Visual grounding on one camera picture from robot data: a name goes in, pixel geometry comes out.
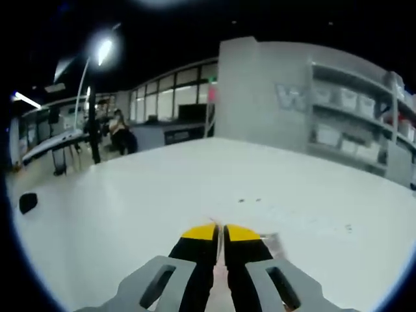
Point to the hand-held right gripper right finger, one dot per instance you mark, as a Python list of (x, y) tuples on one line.
[(260, 286)]

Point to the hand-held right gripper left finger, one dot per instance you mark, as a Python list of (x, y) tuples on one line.
[(156, 286)]

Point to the clear resealable bag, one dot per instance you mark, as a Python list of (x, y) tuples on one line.
[(274, 243)]

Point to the black rounded object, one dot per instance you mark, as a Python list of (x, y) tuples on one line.
[(28, 202)]

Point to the grey metal shelf rack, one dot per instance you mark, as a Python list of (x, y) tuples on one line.
[(344, 156)]

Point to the row of white storage bins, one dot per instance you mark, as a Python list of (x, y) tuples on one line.
[(326, 135)]

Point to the black pole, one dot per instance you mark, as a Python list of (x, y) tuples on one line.
[(93, 130)]

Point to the long white workbench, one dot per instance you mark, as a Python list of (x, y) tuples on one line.
[(48, 144)]

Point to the black flat monitor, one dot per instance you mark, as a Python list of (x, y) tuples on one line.
[(191, 111)]

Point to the pink paper sign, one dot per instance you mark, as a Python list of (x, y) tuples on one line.
[(213, 94)]

